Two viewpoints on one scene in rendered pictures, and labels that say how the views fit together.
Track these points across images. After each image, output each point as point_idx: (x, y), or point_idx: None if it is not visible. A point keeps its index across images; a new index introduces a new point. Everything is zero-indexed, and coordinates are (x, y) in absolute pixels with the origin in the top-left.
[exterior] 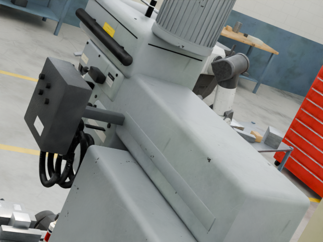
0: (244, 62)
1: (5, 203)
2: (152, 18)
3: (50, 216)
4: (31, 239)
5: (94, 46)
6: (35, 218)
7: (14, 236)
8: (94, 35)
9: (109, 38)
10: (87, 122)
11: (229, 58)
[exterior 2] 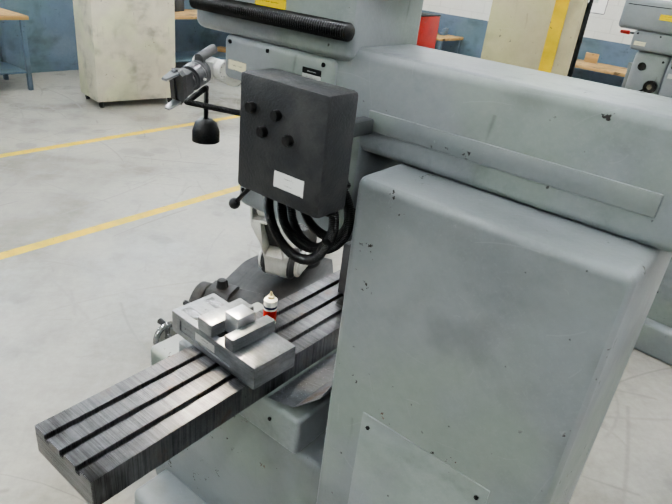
0: None
1: (196, 305)
2: None
3: (210, 288)
4: (266, 331)
5: (248, 41)
6: (194, 297)
7: (247, 340)
8: (242, 24)
9: (290, 13)
10: None
11: None
